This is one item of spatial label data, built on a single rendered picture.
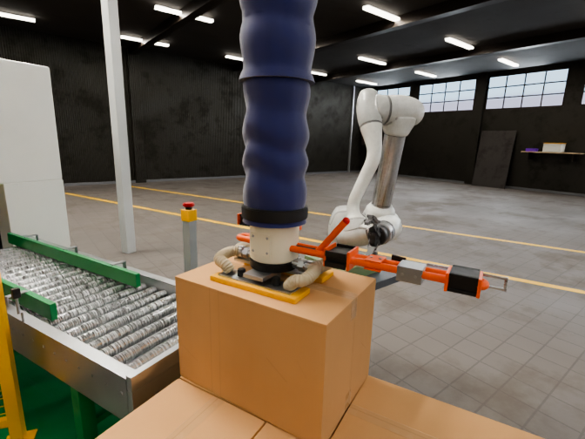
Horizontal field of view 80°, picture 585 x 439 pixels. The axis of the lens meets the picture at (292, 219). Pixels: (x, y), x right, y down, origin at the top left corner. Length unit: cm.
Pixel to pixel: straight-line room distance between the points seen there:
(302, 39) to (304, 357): 90
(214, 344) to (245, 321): 18
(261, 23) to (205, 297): 85
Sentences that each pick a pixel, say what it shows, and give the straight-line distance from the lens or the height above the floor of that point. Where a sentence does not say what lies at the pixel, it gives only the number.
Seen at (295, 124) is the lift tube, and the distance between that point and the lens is 109.
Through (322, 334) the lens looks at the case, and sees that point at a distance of 99.
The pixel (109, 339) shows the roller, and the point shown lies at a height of 54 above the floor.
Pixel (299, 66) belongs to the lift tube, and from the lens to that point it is 111.
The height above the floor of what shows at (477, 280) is 109.
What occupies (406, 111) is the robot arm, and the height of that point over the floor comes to 157.
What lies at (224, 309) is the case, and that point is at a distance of 119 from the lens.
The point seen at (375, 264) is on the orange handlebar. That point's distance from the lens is 105.
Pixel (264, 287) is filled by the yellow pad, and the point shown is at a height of 96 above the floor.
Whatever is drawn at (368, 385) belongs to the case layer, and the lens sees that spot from 146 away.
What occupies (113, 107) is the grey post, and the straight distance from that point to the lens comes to 465.
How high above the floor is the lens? 142
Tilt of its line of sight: 13 degrees down
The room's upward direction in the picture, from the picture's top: 2 degrees clockwise
